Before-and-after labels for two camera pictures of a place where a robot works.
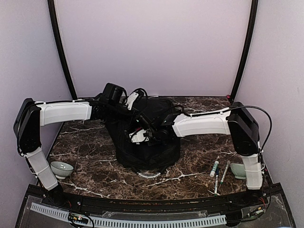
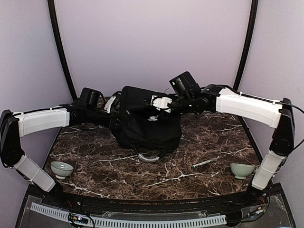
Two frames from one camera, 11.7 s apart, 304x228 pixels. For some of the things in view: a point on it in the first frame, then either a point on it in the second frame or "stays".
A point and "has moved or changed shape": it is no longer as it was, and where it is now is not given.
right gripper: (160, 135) to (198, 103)
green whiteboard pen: (224, 172) to (204, 162)
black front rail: (265, 196) stays
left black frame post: (61, 48) stays
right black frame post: (247, 48) stays
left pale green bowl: (61, 170) stays
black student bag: (143, 157) has moved or changed shape
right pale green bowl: (239, 170) stays
